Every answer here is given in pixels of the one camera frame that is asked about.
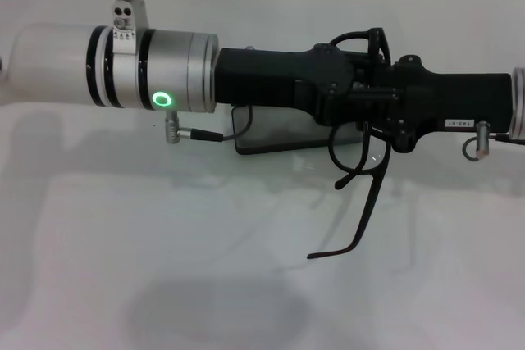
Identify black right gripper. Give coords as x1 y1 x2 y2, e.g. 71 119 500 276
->
375 54 514 153

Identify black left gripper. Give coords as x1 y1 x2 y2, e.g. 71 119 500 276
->
215 28 402 126

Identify black thin-frame glasses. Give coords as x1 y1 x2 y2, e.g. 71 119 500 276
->
306 28 391 260

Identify black glasses case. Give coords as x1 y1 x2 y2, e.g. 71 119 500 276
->
231 106 366 157

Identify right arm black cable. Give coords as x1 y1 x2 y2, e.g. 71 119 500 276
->
462 131 513 159

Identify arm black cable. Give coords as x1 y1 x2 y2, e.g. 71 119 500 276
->
179 106 254 143
462 131 513 159

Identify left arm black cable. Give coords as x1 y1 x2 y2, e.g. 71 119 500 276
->
179 106 254 143

